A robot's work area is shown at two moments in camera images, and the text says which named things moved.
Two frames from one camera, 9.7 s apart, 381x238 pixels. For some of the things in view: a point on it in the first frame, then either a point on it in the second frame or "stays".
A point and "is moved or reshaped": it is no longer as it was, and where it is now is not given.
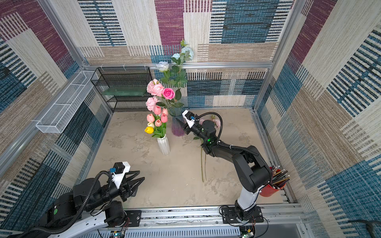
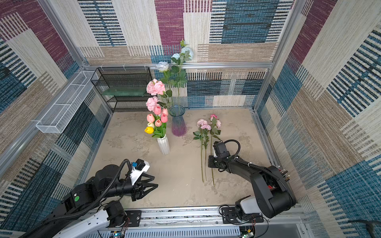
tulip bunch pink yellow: x=157 y=123 stays
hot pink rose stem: x=171 y=96 is moved or reshaped
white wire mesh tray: x=59 y=115 stays
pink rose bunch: x=217 y=124 stays
